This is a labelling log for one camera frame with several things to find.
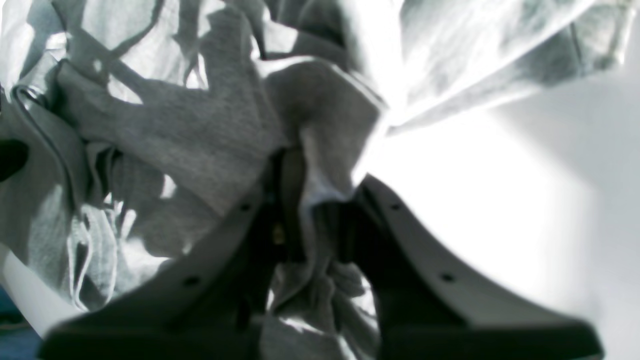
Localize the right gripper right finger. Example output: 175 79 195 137
321 175 603 360

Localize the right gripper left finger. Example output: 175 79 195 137
39 148 306 360

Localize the grey T-shirt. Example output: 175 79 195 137
1 0 637 360

